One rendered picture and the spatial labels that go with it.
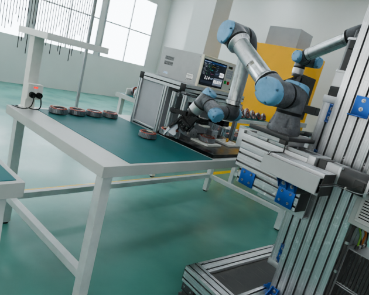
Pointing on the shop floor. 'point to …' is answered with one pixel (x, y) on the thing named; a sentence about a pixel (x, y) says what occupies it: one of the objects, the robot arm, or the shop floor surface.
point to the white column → (207, 26)
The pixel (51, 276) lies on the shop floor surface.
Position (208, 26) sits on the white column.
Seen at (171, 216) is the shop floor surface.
